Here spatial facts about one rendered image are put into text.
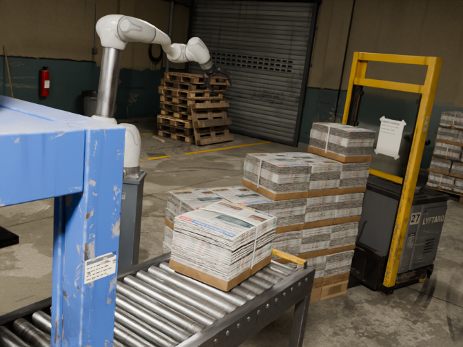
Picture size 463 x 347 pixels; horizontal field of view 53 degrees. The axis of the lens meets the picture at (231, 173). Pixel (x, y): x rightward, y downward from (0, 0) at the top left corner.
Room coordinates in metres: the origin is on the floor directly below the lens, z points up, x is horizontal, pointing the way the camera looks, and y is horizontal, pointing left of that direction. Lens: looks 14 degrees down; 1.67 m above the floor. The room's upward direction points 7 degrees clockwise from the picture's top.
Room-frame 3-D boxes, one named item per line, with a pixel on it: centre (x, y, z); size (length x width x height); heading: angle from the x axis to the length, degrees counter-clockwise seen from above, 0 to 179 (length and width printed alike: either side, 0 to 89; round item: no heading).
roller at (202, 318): (1.56, 0.18, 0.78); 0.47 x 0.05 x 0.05; 55
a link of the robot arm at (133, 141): (2.46, 0.59, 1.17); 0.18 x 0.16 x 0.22; 58
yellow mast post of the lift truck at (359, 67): (3.94, -0.94, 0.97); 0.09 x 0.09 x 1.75; 36
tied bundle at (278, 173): (3.08, -0.30, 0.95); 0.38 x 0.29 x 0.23; 35
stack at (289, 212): (3.00, -0.19, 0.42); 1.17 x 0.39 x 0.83; 126
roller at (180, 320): (1.50, 0.22, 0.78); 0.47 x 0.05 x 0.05; 55
